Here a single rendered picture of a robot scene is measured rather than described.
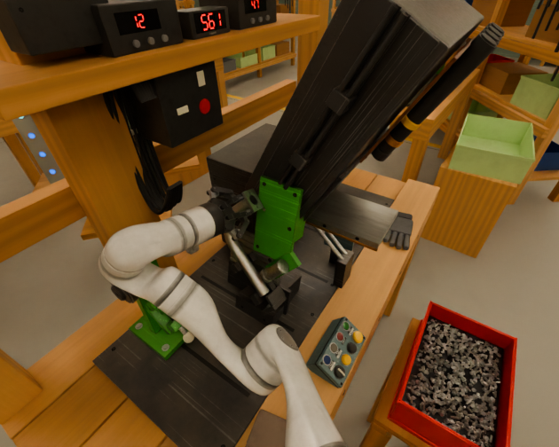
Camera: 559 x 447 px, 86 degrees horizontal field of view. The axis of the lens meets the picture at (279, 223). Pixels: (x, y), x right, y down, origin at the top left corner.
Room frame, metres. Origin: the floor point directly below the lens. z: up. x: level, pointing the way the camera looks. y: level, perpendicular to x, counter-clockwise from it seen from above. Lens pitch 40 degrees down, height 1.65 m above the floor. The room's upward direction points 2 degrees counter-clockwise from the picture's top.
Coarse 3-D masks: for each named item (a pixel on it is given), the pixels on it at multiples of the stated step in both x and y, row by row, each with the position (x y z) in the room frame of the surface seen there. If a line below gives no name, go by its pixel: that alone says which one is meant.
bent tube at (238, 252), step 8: (248, 192) 0.62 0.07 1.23; (248, 200) 0.59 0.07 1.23; (256, 200) 0.61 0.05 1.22; (232, 208) 0.61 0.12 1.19; (240, 208) 0.60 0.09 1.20; (248, 208) 0.59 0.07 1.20; (256, 208) 0.58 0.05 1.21; (232, 240) 0.59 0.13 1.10; (232, 248) 0.58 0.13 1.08; (240, 248) 0.58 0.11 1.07; (240, 256) 0.56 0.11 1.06; (240, 264) 0.55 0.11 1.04; (248, 264) 0.55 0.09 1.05; (248, 272) 0.54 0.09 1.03; (256, 272) 0.54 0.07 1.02; (256, 280) 0.52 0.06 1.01; (256, 288) 0.51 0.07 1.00; (264, 288) 0.51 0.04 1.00
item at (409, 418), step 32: (448, 320) 0.47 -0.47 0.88; (416, 352) 0.36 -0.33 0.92; (448, 352) 0.38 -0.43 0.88; (480, 352) 0.38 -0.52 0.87; (512, 352) 0.35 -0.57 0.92; (416, 384) 0.30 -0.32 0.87; (448, 384) 0.29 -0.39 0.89; (480, 384) 0.30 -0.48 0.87; (512, 384) 0.28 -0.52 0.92; (416, 416) 0.23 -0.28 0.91; (448, 416) 0.23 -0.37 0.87; (480, 416) 0.23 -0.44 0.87
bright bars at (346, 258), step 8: (320, 232) 0.64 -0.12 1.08; (328, 232) 0.65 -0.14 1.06; (328, 240) 0.63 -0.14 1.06; (336, 240) 0.64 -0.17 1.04; (344, 256) 0.61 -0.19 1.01; (352, 256) 0.61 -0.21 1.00; (336, 264) 0.59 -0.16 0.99; (344, 264) 0.58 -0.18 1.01; (336, 272) 0.59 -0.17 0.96; (344, 272) 0.57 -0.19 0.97; (336, 280) 0.58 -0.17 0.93; (344, 280) 0.59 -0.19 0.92
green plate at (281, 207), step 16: (272, 192) 0.60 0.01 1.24; (288, 192) 0.58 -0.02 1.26; (272, 208) 0.59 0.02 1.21; (288, 208) 0.56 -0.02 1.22; (256, 224) 0.60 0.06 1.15; (272, 224) 0.57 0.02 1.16; (288, 224) 0.55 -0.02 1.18; (304, 224) 0.61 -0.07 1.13; (256, 240) 0.58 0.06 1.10; (272, 240) 0.56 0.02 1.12; (288, 240) 0.54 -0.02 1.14; (272, 256) 0.55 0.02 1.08
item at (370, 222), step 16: (336, 192) 0.76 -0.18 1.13; (320, 208) 0.68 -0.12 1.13; (336, 208) 0.68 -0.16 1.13; (352, 208) 0.67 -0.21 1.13; (368, 208) 0.67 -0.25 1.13; (384, 208) 0.67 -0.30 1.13; (320, 224) 0.62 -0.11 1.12; (336, 224) 0.61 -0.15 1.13; (352, 224) 0.61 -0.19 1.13; (368, 224) 0.60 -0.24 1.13; (384, 224) 0.60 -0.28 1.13; (352, 240) 0.57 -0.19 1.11; (368, 240) 0.54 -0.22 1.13
